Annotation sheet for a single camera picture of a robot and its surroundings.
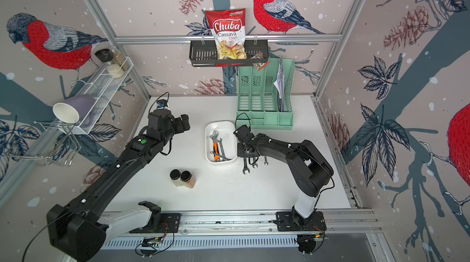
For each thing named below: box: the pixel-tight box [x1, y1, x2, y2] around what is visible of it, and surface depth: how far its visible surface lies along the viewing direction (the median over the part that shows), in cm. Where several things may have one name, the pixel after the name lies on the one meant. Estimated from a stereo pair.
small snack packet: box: [250, 52, 271, 72], surface depth 92 cm
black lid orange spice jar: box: [180, 170, 196, 189], surface depth 79 cm
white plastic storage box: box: [205, 120, 238, 164], surface depth 102 cm
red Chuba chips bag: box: [205, 8, 247, 60], surface depth 84 cm
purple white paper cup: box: [52, 94, 97, 124], surface depth 63 cm
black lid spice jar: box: [169, 168, 182, 187], surface depth 79 cm
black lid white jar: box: [94, 48, 125, 79], surface depth 83 cm
